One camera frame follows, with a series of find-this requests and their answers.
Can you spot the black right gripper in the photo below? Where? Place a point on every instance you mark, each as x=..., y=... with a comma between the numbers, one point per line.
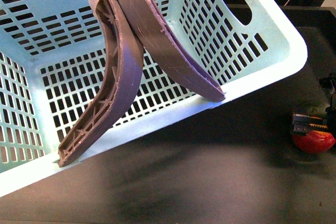
x=302, y=124

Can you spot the red yellow apple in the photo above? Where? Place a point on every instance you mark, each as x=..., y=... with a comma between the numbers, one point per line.
x=314, y=142

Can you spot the brown basket handle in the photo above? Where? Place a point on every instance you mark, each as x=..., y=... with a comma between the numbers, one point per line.
x=122, y=77
x=158, y=39

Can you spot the brown front basket handle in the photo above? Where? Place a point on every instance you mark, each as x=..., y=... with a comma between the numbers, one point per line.
x=122, y=77

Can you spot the light blue plastic basket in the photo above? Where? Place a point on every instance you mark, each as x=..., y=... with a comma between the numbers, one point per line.
x=53, y=58

